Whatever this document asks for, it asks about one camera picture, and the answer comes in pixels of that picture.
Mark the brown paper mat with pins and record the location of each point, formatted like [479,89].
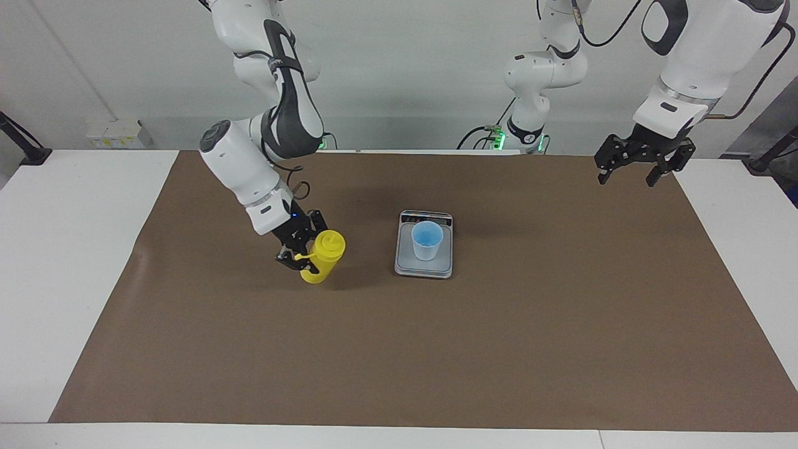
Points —
[399,349]

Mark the white wall socket box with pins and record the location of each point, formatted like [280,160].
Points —
[115,134]

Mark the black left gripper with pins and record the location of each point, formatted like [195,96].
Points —
[653,146]

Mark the light blue plastic cup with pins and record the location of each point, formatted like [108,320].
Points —
[427,246]

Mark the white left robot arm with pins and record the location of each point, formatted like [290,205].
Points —
[704,50]

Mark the silver digital kitchen scale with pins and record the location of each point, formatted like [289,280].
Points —
[424,268]

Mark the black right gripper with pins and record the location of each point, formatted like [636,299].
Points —
[292,227]

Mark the yellow squeeze bottle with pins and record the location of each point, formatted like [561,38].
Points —
[324,252]

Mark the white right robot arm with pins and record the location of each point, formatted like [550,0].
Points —
[240,162]

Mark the black table clamp stand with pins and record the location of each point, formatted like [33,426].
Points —
[34,154]
[764,162]

